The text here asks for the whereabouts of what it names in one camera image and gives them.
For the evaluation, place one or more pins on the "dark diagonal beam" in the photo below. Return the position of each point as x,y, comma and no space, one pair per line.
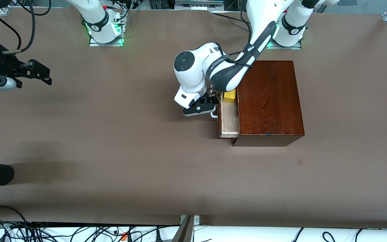
184,232

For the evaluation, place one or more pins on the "brown wooden cabinet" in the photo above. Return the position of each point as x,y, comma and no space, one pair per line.
269,101

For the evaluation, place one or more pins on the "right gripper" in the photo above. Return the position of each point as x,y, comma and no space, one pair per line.
8,64

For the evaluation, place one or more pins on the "aluminium bracket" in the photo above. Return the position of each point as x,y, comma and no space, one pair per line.
196,220

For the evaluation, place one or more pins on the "yellow block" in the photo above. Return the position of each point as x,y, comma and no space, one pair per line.
229,96

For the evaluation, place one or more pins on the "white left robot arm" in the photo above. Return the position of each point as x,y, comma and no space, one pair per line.
193,67

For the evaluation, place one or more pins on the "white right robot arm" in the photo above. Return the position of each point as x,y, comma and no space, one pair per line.
96,16

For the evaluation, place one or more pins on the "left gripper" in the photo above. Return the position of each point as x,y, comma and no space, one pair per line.
209,99

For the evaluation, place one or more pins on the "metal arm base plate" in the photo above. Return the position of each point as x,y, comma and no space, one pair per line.
296,47
94,43

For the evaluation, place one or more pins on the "grey power strip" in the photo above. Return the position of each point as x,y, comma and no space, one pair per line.
198,5

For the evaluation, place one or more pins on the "orange connector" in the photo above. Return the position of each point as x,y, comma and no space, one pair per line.
124,236

